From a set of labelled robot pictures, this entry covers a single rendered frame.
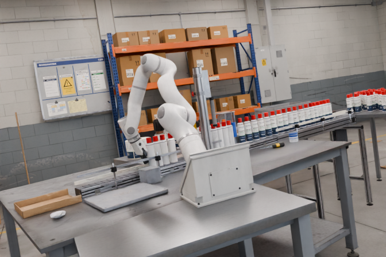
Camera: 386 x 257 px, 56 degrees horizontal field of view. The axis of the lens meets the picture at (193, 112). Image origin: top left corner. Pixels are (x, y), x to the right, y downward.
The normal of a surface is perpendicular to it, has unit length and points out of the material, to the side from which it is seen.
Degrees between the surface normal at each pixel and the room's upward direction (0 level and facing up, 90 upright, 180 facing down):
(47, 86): 90
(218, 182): 90
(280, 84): 90
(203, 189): 90
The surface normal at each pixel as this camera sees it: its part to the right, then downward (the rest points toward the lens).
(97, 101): 0.40, -0.01
